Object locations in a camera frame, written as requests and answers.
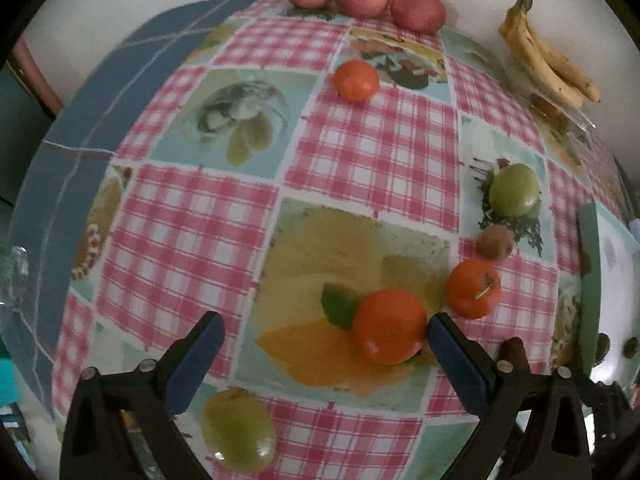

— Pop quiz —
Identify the blue tablecloth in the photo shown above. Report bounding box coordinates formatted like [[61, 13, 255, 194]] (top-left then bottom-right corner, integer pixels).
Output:
[[7, 0, 263, 421]]

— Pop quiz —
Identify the checked fruit-print tablecloth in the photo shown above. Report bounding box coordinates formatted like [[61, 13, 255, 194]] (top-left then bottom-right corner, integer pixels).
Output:
[[50, 0, 626, 480]]

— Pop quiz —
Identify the bunch of yellow bananas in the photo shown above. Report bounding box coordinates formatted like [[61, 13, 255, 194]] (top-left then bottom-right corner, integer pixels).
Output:
[[498, 0, 601, 108]]

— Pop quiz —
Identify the orange with stem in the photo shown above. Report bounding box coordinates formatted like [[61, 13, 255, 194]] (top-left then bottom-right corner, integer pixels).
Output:
[[445, 258, 502, 320]]

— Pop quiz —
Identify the clear glass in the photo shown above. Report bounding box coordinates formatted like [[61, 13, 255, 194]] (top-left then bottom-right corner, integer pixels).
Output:
[[0, 245, 31, 311]]

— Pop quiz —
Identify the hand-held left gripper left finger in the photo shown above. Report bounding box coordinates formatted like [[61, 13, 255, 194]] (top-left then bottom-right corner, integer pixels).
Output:
[[59, 311, 226, 480]]

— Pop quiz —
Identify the small tangerine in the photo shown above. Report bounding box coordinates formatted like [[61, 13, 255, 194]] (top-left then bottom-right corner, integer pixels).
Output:
[[333, 59, 380, 102]]

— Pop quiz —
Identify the brown kiwi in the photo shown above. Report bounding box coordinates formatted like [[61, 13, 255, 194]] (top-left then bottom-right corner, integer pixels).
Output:
[[475, 225, 515, 262]]

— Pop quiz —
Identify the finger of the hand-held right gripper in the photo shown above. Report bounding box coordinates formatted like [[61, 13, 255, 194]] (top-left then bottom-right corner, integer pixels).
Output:
[[582, 382, 636, 461]]

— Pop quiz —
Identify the green apple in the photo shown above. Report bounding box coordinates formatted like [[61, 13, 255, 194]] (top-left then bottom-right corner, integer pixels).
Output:
[[488, 163, 542, 218], [201, 387, 277, 473]]

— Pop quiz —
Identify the reddish curved rail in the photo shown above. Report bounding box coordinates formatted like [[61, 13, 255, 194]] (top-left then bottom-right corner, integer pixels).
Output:
[[12, 40, 66, 116]]

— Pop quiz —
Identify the white tray with green rim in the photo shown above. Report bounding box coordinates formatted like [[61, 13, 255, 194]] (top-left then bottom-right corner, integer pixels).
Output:
[[575, 202, 640, 386]]

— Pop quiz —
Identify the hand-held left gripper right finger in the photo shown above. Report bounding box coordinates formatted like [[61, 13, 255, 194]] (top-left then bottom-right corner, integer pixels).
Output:
[[428, 312, 593, 480]]

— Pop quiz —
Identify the clear plastic container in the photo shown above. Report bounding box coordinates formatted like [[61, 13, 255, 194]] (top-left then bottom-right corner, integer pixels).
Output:
[[510, 55, 598, 133]]

